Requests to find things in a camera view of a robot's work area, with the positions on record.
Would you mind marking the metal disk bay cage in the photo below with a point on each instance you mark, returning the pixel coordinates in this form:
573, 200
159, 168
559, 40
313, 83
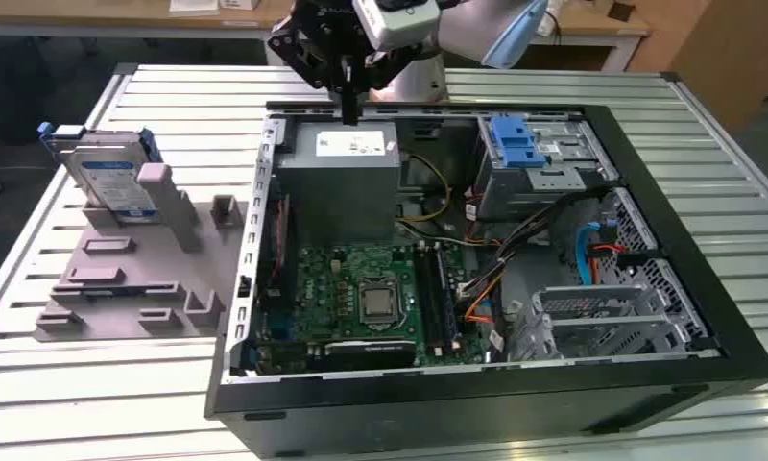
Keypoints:
609, 322

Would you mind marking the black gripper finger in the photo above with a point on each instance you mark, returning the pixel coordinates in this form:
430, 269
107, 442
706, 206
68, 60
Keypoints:
298, 53
391, 62

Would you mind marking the wooden desk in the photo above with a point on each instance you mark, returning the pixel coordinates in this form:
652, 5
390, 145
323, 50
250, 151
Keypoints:
135, 21

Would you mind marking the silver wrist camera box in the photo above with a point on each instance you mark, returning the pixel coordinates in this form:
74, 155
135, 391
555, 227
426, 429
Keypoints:
397, 24

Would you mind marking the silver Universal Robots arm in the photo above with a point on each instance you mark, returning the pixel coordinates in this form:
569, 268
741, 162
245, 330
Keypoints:
423, 77

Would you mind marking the black PC case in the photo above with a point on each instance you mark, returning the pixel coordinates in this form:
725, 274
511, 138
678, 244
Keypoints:
423, 418

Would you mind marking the white paper sheet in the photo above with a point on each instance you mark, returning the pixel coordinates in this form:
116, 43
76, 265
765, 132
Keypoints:
194, 6

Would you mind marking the black graphics card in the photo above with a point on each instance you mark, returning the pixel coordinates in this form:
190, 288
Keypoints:
365, 353

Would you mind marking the hard disk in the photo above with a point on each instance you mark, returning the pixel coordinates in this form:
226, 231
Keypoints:
112, 187

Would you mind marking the grey power supply unit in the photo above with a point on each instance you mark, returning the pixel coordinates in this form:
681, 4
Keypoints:
339, 201

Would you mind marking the grey parts rack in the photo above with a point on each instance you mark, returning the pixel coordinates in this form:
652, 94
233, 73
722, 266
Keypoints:
140, 288

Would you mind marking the blue drive latch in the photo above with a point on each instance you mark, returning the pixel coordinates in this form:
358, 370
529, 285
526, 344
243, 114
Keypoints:
513, 144

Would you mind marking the metal optical drive cage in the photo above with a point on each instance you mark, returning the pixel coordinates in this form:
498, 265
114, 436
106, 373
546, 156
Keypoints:
551, 182

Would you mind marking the small white box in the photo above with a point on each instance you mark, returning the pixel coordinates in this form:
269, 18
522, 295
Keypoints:
238, 4

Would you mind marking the silver CPU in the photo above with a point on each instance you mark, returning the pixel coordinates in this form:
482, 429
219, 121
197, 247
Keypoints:
381, 303

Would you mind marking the CPU socket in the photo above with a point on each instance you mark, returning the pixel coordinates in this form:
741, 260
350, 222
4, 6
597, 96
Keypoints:
382, 280

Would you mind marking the green motherboard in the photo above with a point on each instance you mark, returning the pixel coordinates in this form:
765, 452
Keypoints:
323, 288

